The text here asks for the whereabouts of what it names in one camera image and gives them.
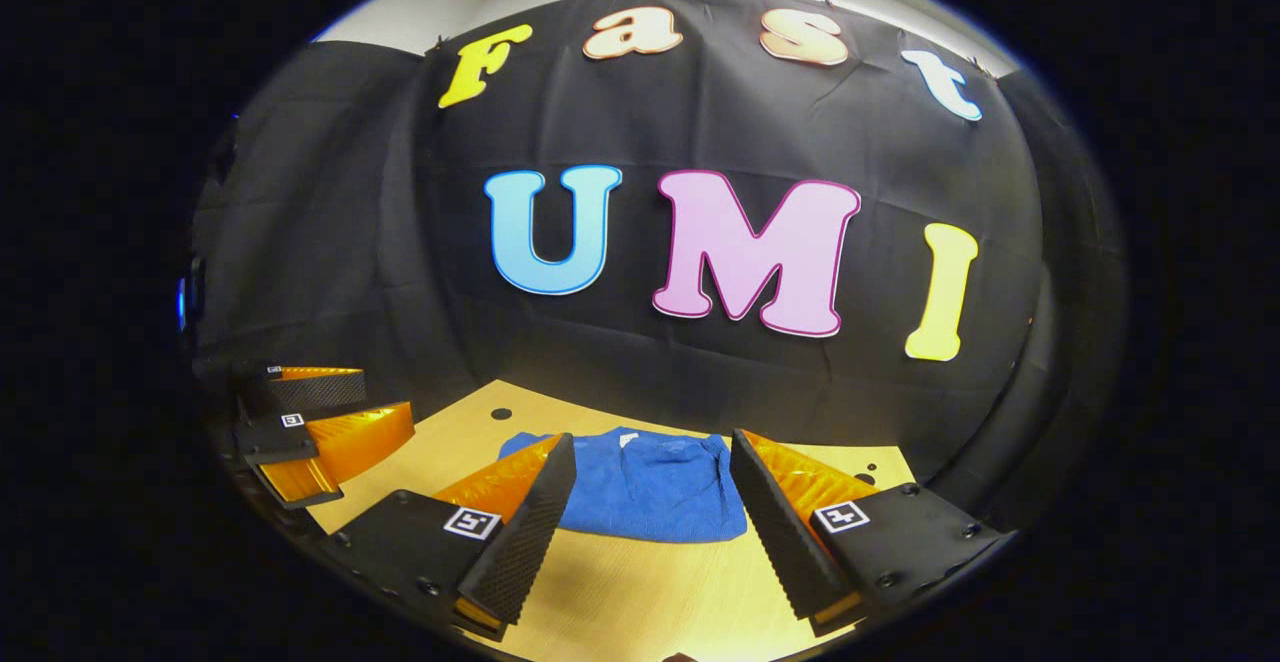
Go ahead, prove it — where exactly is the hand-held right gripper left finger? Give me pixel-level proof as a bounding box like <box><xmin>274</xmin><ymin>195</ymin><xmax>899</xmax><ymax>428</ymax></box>
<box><xmin>328</xmin><ymin>432</ymin><xmax>579</xmax><ymax>642</ymax></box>

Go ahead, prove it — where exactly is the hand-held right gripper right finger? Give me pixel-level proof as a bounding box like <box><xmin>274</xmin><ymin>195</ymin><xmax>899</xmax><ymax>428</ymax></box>
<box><xmin>729</xmin><ymin>428</ymin><xmax>1018</xmax><ymax>639</ymax></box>

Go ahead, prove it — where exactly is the blue corduroy jacket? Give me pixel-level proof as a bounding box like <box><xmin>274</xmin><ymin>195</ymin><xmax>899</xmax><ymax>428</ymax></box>
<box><xmin>497</xmin><ymin>429</ymin><xmax>750</xmax><ymax>544</ymax></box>

